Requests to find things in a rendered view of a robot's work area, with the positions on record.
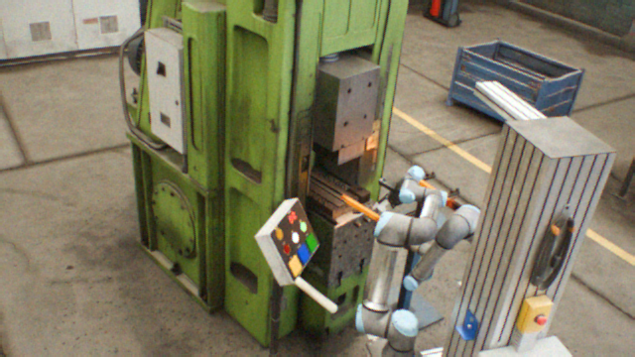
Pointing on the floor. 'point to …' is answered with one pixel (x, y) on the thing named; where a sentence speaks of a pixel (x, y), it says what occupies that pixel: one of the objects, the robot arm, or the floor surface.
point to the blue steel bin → (515, 77)
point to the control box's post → (275, 316)
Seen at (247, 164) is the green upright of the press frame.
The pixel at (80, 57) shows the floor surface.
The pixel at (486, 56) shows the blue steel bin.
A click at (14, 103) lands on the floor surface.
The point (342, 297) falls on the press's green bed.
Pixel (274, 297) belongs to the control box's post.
